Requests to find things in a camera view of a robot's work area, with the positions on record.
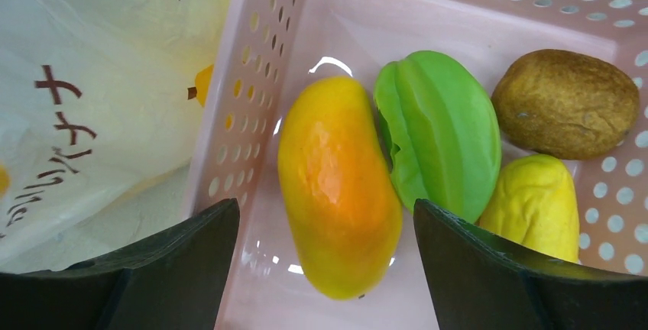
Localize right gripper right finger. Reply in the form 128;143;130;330
413;199;647;329

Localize orange yellow fake mango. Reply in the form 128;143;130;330
277;76;403;300

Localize brown fake kiwi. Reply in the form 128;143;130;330
491;49;640;160

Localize green fake starfruit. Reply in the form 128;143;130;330
374;50;502;223

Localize translucent orange plastic bag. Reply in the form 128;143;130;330
1;0;229;273

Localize pink plastic basket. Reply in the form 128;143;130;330
185;0;647;329

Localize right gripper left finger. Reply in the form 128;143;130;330
1;199;240;329

